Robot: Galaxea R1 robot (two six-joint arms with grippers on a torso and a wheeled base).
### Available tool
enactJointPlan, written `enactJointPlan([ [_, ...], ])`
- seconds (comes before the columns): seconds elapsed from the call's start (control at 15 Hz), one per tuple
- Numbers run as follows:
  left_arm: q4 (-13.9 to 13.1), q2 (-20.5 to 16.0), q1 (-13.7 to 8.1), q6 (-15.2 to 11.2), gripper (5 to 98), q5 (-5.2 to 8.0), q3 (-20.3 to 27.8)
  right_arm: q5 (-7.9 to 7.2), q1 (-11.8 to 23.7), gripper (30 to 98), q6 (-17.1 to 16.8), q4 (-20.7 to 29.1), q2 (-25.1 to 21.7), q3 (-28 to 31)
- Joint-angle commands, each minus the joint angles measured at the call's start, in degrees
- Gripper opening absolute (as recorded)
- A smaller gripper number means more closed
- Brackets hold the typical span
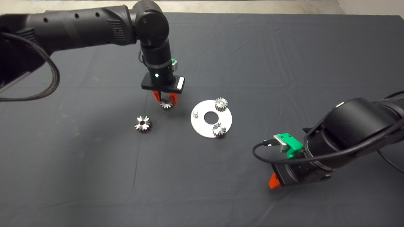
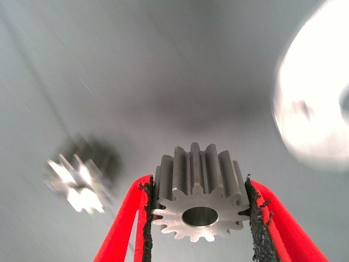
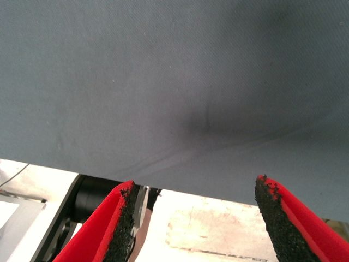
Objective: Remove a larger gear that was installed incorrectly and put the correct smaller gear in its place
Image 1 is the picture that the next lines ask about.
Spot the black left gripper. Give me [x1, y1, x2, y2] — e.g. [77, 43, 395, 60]
[141, 73, 185, 105]

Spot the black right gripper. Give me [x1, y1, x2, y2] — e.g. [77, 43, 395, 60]
[269, 158, 332, 189]

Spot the large steel gear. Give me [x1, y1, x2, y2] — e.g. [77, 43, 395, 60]
[135, 115, 153, 133]

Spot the round metal plate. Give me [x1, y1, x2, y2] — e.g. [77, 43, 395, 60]
[191, 100, 233, 138]

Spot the dark grey table cloth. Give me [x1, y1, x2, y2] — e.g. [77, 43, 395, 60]
[0, 10, 404, 227]

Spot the black right camera cable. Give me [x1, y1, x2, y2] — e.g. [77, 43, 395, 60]
[252, 140, 404, 164]

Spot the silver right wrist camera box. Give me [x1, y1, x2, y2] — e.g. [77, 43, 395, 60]
[273, 134, 291, 153]

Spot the green right camera mount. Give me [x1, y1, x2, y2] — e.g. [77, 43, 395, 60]
[278, 133, 304, 159]

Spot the braided black left arm cable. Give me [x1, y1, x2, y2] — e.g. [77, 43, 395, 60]
[0, 32, 61, 102]

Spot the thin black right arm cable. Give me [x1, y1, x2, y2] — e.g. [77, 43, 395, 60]
[380, 91, 404, 103]

